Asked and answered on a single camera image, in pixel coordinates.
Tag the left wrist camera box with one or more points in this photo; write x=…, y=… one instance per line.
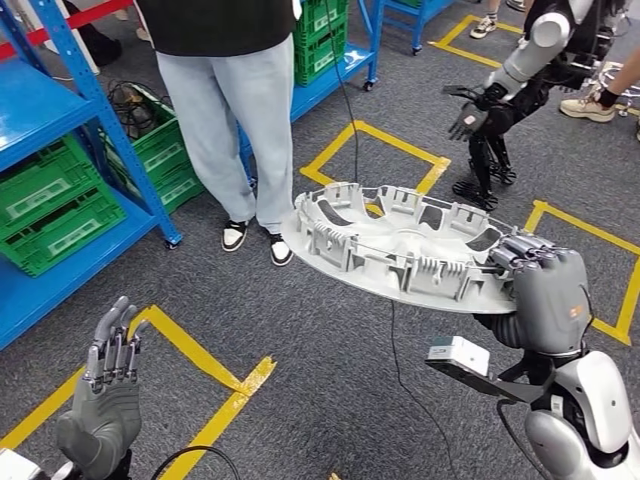
x=20, y=467

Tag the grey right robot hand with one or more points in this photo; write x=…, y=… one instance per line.
x=555, y=305

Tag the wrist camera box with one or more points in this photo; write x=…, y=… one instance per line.
x=20, y=467
x=463, y=354

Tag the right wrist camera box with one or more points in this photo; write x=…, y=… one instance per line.
x=463, y=354

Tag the grey plastic wheel cover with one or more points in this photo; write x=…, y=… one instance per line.
x=400, y=252

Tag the long red barrier belt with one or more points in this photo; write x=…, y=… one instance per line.
x=95, y=13

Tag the right camera bracket black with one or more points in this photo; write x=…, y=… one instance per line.
x=480, y=384

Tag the person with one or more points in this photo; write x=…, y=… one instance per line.
x=225, y=99
x=587, y=109
x=482, y=28

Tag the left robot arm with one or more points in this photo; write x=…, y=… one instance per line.
x=126, y=472

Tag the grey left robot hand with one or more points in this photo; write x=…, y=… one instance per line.
x=105, y=424

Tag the silver black humanoid robot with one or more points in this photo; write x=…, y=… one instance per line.
x=530, y=53

